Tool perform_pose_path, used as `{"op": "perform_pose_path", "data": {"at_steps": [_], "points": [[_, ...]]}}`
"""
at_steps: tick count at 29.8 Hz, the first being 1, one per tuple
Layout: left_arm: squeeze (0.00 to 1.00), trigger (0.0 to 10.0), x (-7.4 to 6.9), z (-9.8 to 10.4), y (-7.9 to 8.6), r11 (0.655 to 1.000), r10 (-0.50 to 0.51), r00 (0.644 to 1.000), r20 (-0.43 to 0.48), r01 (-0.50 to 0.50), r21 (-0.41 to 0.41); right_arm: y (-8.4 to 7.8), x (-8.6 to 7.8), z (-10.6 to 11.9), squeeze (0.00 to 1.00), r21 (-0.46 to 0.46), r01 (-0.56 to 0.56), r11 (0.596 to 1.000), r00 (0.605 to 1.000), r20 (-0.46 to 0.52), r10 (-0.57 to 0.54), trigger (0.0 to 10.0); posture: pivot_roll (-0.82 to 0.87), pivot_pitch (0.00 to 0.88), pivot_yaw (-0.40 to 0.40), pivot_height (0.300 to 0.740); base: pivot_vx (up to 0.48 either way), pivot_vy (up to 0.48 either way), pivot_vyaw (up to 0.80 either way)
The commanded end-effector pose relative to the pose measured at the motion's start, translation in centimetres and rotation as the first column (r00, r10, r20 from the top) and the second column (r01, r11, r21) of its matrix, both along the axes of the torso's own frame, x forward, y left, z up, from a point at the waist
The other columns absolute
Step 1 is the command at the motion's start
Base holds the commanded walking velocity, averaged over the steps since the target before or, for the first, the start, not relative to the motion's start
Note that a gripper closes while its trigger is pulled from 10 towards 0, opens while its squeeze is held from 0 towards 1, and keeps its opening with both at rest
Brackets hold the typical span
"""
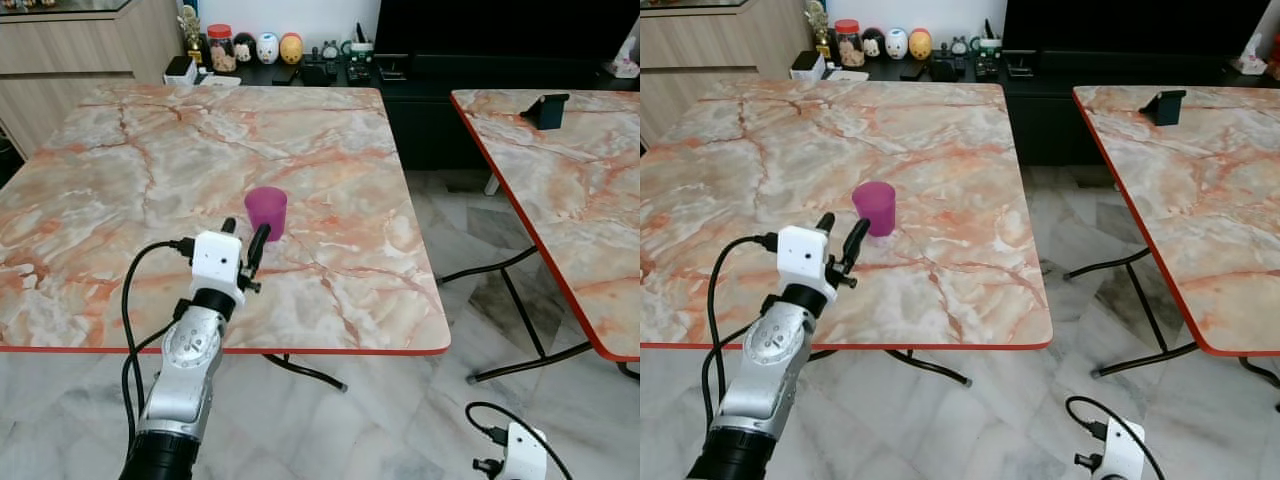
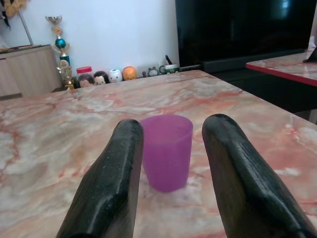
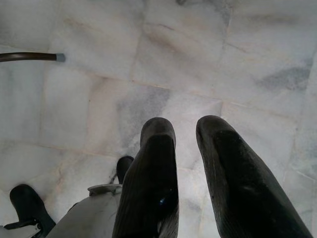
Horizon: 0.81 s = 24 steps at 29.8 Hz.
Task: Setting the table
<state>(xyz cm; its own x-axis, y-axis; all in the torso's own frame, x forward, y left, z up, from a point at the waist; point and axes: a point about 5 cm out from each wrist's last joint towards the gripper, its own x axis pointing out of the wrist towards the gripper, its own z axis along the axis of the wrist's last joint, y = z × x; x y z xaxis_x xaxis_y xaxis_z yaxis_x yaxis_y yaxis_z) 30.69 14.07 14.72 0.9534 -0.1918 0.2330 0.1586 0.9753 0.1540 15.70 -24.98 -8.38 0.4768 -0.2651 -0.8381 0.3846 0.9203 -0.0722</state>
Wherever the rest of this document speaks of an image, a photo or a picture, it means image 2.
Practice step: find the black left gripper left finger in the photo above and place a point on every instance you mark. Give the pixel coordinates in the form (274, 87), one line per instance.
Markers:
(109, 178)

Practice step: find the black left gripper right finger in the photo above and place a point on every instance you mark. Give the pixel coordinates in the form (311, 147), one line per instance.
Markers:
(237, 173)

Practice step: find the purple plastic cup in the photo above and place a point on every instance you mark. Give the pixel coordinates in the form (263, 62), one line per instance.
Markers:
(168, 153)

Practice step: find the black tv cabinet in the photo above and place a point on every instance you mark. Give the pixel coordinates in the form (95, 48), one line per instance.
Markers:
(267, 86)

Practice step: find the black haired plush doll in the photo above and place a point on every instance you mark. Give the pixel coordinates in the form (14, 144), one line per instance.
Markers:
(101, 78)

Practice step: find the white round plush toy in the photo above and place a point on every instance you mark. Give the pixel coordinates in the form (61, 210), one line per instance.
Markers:
(115, 75)

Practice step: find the red lidded plastic jar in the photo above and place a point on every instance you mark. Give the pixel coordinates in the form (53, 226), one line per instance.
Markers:
(84, 74)

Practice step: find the orange round plush toy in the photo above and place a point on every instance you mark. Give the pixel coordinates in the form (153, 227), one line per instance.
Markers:
(129, 73)

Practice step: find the grey cat figurine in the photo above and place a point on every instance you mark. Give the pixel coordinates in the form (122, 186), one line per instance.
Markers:
(151, 72)

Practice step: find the red edged marble table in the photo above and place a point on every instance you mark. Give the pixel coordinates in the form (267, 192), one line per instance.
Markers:
(287, 65)

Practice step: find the gold and teal trophy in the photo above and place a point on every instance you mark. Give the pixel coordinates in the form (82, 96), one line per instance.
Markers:
(63, 53)

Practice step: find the beige wooden sideboard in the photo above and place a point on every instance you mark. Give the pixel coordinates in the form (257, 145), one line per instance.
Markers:
(27, 70)

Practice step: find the large black television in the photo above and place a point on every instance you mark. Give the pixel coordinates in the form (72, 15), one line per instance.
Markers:
(245, 29)

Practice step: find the yellow flower decoration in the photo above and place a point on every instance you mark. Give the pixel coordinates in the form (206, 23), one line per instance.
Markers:
(13, 7)

